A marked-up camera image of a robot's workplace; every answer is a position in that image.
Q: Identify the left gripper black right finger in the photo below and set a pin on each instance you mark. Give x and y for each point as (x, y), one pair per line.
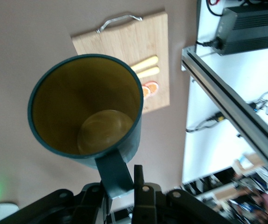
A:
(148, 205)

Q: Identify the aluminium profile post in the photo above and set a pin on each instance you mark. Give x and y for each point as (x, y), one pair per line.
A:
(229, 100)

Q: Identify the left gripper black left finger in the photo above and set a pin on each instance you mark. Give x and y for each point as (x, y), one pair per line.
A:
(54, 210)

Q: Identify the yellow plastic fork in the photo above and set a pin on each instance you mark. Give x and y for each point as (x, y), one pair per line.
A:
(148, 61)

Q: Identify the yellow plastic knife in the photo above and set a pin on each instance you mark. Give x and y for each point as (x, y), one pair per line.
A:
(150, 72)

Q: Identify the orange slice toy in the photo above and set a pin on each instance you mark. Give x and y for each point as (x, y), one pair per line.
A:
(145, 92)
(153, 87)

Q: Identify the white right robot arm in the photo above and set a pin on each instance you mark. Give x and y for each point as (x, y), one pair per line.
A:
(1, 213)

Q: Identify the teal mug with yellow inside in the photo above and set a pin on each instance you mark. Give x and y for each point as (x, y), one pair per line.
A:
(85, 98)

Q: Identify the black power supply box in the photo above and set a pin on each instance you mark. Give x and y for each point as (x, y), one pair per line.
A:
(253, 25)

